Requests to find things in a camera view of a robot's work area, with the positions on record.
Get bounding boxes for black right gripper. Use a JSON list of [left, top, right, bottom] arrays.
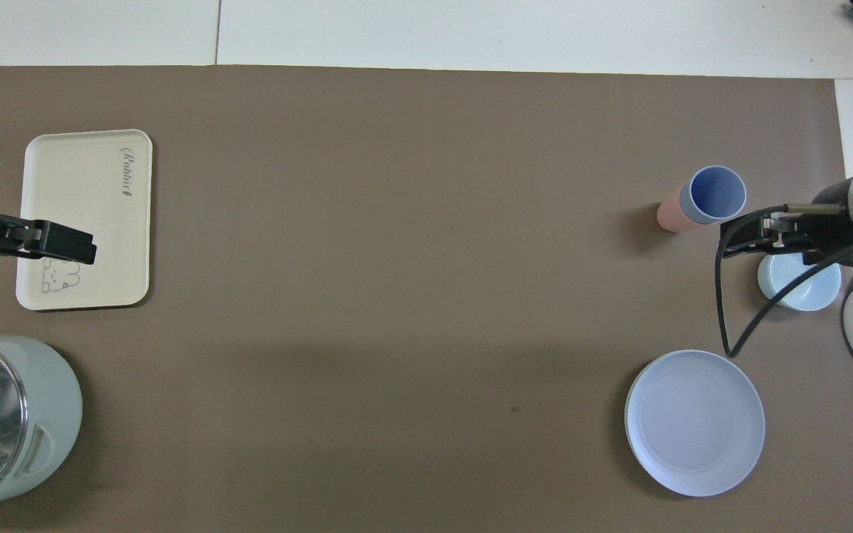
[[719, 181, 853, 266]]

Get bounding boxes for blue round plate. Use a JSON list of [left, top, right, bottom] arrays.
[[624, 349, 767, 498]]

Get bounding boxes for blue plastic cup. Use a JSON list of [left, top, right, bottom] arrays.
[[678, 165, 748, 226]]

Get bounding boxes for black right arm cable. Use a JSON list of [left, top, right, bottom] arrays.
[[715, 204, 853, 359]]

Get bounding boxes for light blue bowl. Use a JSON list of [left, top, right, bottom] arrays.
[[757, 250, 843, 312]]

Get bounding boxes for pale green cooking pot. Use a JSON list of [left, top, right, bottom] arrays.
[[0, 335, 84, 519]]

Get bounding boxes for pink plastic cup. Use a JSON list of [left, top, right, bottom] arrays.
[[656, 189, 703, 235]]

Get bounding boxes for cream rabbit print tray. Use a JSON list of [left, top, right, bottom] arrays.
[[16, 129, 154, 312]]

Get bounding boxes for brown table mat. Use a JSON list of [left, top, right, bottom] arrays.
[[0, 65, 853, 533]]

